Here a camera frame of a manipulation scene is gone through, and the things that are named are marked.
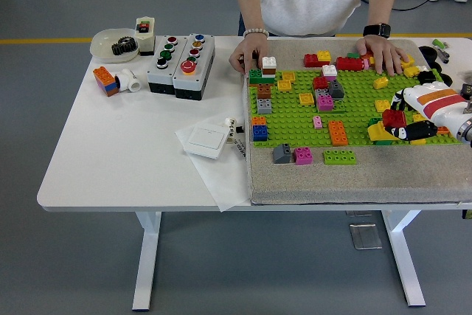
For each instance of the person's right hand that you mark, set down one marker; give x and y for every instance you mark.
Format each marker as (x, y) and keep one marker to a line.
(249, 47)

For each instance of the person's left hand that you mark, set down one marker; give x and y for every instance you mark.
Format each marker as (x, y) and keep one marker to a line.
(383, 51)

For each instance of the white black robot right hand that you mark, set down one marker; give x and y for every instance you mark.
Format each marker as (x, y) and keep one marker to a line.
(439, 104)

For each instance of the red slope brick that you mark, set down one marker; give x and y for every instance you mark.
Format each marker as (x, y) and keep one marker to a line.
(394, 117)

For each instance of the large yellow slope brick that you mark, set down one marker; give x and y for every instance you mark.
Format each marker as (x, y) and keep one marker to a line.
(375, 133)

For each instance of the green studded baseplate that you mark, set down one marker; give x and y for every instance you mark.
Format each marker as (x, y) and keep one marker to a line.
(354, 116)

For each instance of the person's right forearm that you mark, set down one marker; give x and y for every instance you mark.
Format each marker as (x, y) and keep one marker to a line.
(250, 5)

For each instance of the small pink brick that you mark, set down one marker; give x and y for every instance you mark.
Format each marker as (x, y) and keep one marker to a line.
(366, 65)
(317, 122)

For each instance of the yellow flat brick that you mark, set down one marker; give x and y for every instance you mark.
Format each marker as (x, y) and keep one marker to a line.
(418, 118)

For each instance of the white brown brick stack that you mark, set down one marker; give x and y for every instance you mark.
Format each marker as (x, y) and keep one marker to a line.
(269, 62)

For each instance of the small yellow brick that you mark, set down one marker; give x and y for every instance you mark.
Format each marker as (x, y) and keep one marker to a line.
(412, 72)
(407, 61)
(381, 83)

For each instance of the orange long brick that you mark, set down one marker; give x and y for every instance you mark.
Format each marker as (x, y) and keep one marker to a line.
(337, 133)
(443, 130)

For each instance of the dark green flat brick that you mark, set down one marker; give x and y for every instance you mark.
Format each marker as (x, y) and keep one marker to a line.
(255, 76)

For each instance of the black brick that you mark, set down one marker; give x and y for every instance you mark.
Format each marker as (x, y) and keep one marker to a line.
(427, 77)

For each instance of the small green brick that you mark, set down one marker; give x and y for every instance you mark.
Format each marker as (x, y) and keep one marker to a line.
(353, 55)

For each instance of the red long brick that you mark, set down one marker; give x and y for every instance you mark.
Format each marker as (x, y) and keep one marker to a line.
(348, 63)

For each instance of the brown square brick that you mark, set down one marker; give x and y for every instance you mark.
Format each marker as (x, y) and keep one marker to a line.
(264, 90)

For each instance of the yellow square plate brick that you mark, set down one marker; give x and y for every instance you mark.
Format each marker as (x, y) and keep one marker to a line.
(306, 99)
(288, 76)
(284, 85)

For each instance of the white pink brick stack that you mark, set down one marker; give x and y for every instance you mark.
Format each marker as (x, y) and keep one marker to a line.
(329, 70)

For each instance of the dark grey slope brick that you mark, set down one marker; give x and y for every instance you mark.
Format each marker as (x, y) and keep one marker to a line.
(282, 153)
(336, 89)

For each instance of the light grey square brick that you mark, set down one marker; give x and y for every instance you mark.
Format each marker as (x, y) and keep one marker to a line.
(264, 106)
(320, 92)

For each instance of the red square brick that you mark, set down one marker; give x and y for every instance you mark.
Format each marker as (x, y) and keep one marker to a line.
(320, 82)
(311, 60)

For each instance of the dark green thick brick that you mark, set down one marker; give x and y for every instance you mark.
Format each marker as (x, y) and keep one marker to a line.
(374, 121)

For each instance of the green flat plate brick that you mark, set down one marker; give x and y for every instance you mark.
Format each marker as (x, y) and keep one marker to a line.
(340, 107)

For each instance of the small orange brick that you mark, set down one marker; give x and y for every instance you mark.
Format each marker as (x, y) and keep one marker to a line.
(259, 120)

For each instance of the magenta square brick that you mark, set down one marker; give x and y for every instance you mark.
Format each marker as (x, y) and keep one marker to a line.
(325, 103)
(303, 155)

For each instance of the blue square brick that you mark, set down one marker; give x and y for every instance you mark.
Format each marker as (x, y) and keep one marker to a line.
(260, 133)

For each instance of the orange blue purple brick stack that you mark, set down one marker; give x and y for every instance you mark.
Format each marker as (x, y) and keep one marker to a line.
(105, 77)

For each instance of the black wristwatch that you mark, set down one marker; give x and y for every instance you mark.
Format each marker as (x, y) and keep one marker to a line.
(377, 30)

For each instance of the small black device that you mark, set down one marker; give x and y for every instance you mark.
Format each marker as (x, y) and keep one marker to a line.
(467, 90)

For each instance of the silver grey tool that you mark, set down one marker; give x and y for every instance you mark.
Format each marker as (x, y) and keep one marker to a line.
(443, 56)

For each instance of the emergency stop control box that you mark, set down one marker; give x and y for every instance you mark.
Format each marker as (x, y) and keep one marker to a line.
(191, 80)

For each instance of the white labelled cylinder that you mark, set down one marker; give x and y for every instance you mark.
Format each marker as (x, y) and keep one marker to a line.
(230, 122)

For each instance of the small black plug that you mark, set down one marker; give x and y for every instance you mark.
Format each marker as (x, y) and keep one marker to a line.
(240, 130)

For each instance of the white printed label strip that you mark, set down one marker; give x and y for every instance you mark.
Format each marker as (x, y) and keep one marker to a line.
(239, 147)

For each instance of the lime green long plate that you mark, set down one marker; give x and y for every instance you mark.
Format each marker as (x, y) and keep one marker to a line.
(339, 156)

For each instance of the small dark green box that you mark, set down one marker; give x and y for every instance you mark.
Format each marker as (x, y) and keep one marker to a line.
(468, 214)

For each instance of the grey-brown mat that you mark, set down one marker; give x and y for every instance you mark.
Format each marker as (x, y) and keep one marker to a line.
(350, 182)

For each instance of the white pipe tee fitting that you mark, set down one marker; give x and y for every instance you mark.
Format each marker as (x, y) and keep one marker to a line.
(129, 79)

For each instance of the black gears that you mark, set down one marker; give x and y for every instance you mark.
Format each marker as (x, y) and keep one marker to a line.
(123, 47)

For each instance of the white paper sheet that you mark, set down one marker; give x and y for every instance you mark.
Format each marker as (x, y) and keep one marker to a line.
(221, 178)

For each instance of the white bowl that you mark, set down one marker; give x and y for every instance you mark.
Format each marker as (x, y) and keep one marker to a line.
(103, 40)

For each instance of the metal floor plate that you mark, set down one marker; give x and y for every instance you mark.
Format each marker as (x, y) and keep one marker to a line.
(365, 235)

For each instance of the white table leg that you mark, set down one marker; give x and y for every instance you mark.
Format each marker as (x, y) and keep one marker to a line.
(405, 256)
(147, 256)

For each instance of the white wall switch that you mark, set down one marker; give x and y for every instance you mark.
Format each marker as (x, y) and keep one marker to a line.
(206, 139)

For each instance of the cream switch box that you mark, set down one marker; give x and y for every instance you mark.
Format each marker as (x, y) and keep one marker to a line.
(144, 40)

